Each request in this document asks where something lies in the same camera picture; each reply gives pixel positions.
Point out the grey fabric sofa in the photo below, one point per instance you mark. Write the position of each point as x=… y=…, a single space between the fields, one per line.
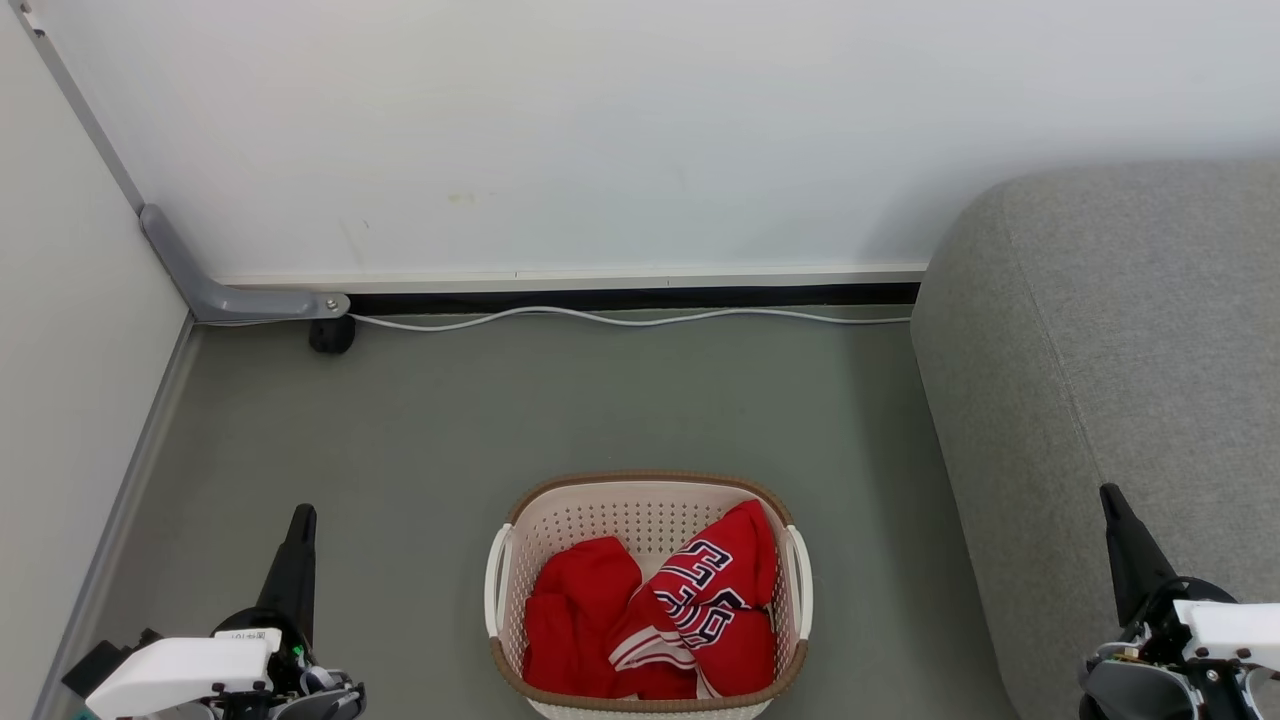
x=1100 y=350

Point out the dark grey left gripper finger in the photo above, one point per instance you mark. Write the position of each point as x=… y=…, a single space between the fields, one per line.
x=292 y=575

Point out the plain red garment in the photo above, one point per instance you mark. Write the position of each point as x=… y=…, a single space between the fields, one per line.
x=575 y=610

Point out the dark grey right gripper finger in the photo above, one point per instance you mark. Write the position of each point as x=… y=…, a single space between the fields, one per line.
x=1135 y=560

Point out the grey metal partition foot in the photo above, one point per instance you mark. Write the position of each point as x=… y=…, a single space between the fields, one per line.
x=235 y=300

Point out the black baseboard strip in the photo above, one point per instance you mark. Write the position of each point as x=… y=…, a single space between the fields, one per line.
x=640 y=298

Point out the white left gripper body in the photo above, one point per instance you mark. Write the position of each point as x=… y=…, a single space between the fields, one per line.
x=190 y=670

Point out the black caster wheel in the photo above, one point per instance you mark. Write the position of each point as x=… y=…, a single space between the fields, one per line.
x=331 y=336

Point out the cream perforated laundry basket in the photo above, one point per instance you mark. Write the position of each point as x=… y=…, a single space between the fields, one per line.
x=650 y=515

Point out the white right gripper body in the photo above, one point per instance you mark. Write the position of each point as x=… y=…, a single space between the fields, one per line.
x=1225 y=630

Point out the grey partition corner post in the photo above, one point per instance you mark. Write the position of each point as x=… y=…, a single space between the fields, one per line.
x=85 y=110

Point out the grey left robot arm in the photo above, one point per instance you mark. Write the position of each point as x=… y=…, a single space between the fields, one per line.
x=325 y=695

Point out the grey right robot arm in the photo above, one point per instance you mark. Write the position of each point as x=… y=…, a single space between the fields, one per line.
x=1140 y=690

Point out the red jersey with lettering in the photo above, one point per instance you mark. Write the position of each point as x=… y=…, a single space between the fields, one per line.
x=715 y=600

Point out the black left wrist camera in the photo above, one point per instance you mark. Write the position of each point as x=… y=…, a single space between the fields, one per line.
x=95 y=670

